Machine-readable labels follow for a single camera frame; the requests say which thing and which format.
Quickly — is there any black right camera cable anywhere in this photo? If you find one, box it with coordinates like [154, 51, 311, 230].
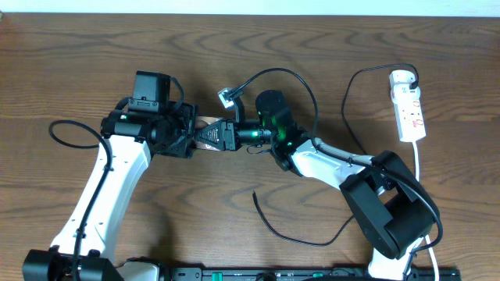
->
[230, 67, 445, 281]

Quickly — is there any white power strip cord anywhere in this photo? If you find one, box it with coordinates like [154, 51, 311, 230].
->
[411, 140, 441, 281]

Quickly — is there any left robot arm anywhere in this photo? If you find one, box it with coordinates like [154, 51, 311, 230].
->
[22, 71, 198, 280]

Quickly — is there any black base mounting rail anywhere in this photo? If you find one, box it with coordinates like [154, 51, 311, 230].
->
[160, 266, 462, 281]

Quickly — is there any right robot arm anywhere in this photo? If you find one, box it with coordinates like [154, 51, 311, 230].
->
[195, 90, 442, 280]

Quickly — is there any white power strip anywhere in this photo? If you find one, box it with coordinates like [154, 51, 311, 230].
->
[391, 84, 427, 143]

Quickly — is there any black USB charging cable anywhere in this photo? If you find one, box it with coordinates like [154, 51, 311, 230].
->
[252, 63, 420, 248]

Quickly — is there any white USB charger adapter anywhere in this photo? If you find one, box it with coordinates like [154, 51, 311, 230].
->
[389, 69, 416, 87]

